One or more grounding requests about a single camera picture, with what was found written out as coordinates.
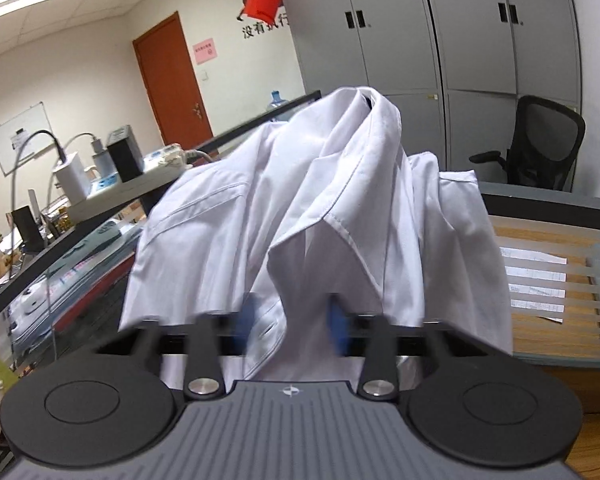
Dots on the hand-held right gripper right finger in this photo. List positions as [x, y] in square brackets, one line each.
[337, 325]

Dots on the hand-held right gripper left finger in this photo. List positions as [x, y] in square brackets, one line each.
[247, 322]

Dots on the white shirt with black label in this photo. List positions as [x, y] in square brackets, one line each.
[330, 210]

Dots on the brown wooden door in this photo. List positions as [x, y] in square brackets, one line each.
[170, 85]

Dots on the grey metal filing cabinet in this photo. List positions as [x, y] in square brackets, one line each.
[505, 60]
[360, 60]

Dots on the black power adapter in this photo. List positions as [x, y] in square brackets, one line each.
[125, 157]

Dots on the small white charger adapter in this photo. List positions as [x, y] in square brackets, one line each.
[101, 160]

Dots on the white power strip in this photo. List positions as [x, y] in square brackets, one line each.
[130, 187]

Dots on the pink wall notice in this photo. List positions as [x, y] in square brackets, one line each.
[204, 51]

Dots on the black monitor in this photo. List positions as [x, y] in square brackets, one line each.
[27, 230]

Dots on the whiteboard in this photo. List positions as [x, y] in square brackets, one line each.
[20, 137]

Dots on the black office chair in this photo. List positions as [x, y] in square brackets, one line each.
[545, 145]

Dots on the blue water jug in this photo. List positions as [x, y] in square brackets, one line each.
[278, 105]

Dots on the large white charger adapter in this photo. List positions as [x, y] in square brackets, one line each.
[71, 177]

